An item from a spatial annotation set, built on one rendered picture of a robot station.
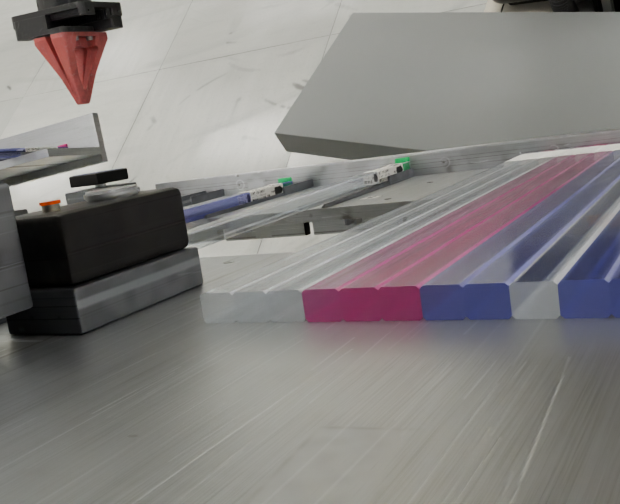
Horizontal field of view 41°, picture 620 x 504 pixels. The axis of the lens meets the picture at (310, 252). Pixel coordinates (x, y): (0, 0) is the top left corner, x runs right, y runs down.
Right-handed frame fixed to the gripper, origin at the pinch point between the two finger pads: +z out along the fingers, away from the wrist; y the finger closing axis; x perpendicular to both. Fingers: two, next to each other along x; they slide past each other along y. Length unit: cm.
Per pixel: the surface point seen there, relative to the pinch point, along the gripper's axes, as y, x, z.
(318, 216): 34.6, -14.3, 12.2
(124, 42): -121, 155, -21
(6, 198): 40, -48, 5
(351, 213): 37.4, -14.3, 12.1
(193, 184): 9.3, 4.7, 11.1
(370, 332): 53, -47, 10
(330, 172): 26.4, 4.7, 11.1
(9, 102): -164, 140, -8
